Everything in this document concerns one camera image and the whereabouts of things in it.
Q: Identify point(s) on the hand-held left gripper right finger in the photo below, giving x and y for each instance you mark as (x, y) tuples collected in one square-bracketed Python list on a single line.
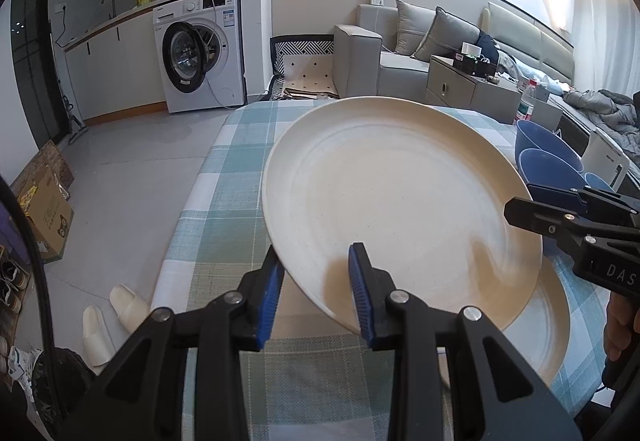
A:
[(361, 301)]

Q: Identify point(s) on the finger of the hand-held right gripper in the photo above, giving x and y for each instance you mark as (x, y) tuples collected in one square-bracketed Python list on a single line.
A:
[(560, 195), (535, 216)]

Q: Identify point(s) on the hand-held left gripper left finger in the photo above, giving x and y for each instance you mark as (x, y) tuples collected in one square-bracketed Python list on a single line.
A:
[(269, 311)]

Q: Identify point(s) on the small blue bowl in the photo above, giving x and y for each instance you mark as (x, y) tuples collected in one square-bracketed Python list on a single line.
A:
[(597, 182)]

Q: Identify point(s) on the person's right hand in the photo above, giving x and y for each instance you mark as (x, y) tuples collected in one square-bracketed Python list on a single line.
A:
[(625, 326)]

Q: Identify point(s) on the white electric kettle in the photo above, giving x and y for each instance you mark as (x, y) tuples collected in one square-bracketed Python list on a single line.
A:
[(605, 161)]

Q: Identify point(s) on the plastic water bottle red label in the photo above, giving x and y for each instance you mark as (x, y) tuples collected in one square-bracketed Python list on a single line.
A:
[(526, 103)]

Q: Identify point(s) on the grey padded jacket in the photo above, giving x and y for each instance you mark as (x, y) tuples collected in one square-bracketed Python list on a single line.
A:
[(605, 106)]

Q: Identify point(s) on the grey bedside cabinet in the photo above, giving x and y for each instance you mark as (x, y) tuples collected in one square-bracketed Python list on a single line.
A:
[(465, 91)]

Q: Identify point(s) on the white slipper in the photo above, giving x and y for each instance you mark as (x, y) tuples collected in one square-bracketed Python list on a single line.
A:
[(127, 308), (97, 336)]

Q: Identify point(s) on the green checked tablecloth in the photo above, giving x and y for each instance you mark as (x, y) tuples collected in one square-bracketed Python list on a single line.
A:
[(240, 171)]

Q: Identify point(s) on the black storage box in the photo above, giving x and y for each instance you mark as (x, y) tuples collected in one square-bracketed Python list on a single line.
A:
[(472, 66)]

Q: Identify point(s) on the bed with padded headboard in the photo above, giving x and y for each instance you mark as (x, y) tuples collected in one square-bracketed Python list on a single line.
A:
[(525, 36)]

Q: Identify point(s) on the white curtain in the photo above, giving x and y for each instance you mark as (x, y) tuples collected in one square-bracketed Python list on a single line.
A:
[(605, 21)]

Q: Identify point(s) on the grey throw pillow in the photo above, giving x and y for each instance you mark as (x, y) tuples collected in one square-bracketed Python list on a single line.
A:
[(447, 38), (412, 26)]

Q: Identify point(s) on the grey sofa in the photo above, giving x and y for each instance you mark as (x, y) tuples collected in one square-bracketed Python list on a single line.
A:
[(360, 66)]

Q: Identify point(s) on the black white patterned rug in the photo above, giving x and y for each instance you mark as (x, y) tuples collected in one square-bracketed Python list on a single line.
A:
[(305, 71)]

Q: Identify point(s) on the cardboard box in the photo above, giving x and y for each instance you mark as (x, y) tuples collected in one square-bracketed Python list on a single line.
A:
[(47, 216)]

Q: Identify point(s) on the white washing machine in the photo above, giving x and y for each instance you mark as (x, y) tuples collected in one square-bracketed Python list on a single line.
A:
[(220, 71)]

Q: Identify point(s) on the floor mop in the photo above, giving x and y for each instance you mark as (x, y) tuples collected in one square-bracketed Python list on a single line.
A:
[(72, 111)]

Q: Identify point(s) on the kitchen faucet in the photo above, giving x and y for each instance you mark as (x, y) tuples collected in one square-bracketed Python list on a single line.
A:
[(110, 3)]

